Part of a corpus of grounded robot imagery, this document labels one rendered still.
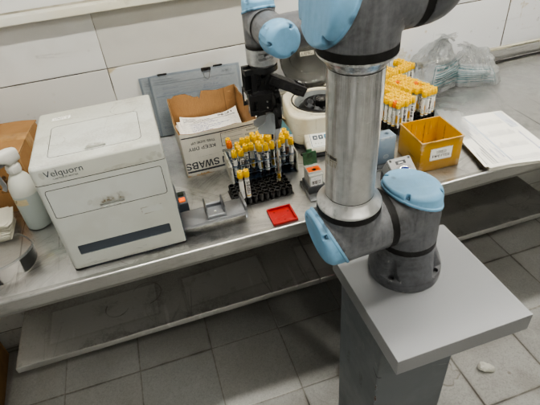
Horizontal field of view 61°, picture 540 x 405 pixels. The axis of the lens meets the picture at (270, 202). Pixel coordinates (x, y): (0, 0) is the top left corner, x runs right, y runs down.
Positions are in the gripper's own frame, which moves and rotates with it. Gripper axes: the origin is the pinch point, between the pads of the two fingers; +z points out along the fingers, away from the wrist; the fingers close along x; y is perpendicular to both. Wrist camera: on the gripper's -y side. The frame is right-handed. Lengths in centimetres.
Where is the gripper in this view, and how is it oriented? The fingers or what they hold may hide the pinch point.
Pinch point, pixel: (276, 134)
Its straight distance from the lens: 122.9
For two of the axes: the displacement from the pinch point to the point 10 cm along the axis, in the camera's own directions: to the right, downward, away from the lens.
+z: 0.7, 7.8, 6.2
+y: -9.5, 2.5, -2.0
